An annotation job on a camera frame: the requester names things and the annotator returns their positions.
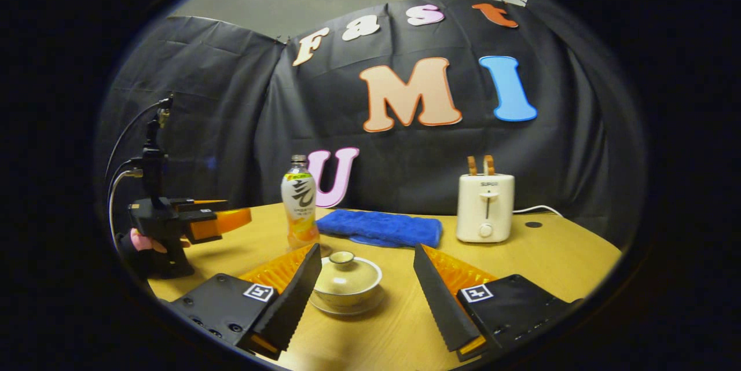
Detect cream ceramic teacup lid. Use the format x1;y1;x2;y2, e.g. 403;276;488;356
316;251;377;295

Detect white toaster power cable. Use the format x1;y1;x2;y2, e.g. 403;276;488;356
513;205;563;218

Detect blue folded towel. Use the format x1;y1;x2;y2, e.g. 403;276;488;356
316;209;443;248

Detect black backdrop cloth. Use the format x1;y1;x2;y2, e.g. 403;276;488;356
96;0;646;250

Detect thin grey cable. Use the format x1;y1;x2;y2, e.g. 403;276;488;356
106;96;174;181

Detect cream ceramic teacup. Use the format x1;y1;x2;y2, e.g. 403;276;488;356
313;261;384;309

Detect cream white toaster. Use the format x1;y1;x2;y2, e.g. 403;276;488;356
456;173;515;244

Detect cream ceramic saucer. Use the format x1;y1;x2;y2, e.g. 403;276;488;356
309;290;387;317

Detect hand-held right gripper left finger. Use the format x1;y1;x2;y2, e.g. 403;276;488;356
168;243;322;360

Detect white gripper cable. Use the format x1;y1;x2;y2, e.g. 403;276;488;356
108;168;144;236

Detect clear plastic water bottle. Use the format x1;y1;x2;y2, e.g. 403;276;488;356
281;155;321;250

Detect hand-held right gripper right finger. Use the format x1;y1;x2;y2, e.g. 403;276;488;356
413;244;582;362

